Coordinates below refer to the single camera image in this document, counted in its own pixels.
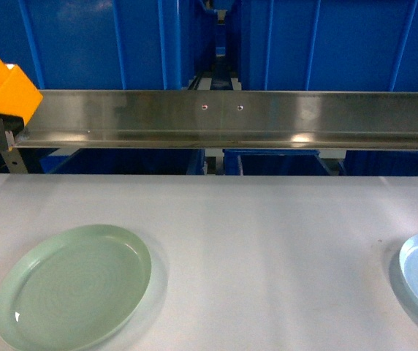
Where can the pale green round plate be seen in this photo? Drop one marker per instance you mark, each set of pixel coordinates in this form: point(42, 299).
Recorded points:
point(75, 289)

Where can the large blue bin upper left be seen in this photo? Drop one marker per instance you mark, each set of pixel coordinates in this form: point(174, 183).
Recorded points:
point(98, 44)

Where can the blue bin below rail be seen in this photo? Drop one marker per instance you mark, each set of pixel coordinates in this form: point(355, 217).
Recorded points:
point(274, 162)

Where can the yellow toy building block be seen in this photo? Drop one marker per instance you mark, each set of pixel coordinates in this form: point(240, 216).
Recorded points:
point(18, 95)

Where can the large blue bin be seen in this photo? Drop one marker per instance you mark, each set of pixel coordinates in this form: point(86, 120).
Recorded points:
point(327, 45)
point(98, 44)

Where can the large blue bin upper right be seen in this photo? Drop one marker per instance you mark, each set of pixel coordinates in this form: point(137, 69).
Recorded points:
point(327, 45)

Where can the stainless steel shelf rail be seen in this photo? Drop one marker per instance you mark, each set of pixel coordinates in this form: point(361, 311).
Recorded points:
point(224, 119)

